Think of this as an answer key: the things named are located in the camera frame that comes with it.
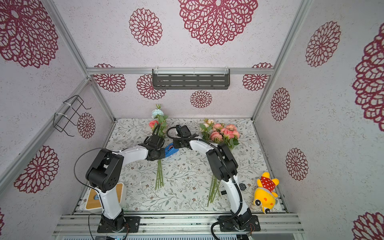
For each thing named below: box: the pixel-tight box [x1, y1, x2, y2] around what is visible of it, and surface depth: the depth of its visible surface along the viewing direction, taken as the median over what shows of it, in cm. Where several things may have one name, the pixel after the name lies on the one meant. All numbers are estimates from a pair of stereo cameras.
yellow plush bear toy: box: [253, 172, 280, 215], surface depth 80 cm
